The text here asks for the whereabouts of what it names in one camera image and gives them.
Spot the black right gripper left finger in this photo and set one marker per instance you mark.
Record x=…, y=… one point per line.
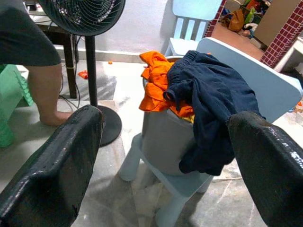
x=47, y=189

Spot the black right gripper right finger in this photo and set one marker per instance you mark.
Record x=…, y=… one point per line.
x=272, y=177

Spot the navy blue shorts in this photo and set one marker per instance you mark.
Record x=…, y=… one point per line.
x=213, y=94

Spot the light blue kids chair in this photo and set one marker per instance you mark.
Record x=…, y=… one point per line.
x=198, y=9
x=267, y=80

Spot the person in dark shorts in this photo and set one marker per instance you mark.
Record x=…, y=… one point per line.
x=45, y=89

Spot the green plastic stool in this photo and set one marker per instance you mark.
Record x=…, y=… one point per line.
x=9, y=94

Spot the grey plastic bin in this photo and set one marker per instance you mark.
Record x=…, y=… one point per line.
x=163, y=144

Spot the orange cloth scrap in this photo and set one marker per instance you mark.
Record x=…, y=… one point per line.
x=83, y=74

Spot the dark wooden desk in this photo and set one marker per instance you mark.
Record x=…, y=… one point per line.
x=70, y=71

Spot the white toy shelf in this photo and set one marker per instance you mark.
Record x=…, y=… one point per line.
x=292, y=58

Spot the black standing fan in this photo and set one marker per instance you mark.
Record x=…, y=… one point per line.
x=91, y=71

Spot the orange garment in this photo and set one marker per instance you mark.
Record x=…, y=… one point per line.
x=156, y=78

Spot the brown wooden door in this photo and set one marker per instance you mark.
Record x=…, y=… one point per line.
x=274, y=23

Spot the orange brown bag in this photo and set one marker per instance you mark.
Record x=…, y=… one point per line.
x=236, y=21

